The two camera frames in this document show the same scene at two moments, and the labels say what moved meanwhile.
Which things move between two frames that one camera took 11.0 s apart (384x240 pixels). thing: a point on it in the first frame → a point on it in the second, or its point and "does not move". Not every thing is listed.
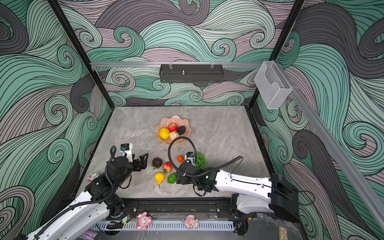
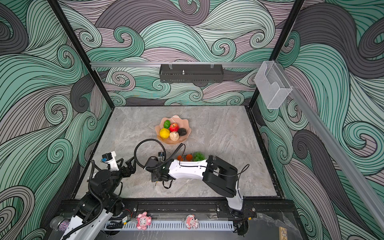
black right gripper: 182,181 → 153,179
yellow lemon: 164,133 does not move
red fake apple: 172,127 does not move
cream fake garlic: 173,135 does not move
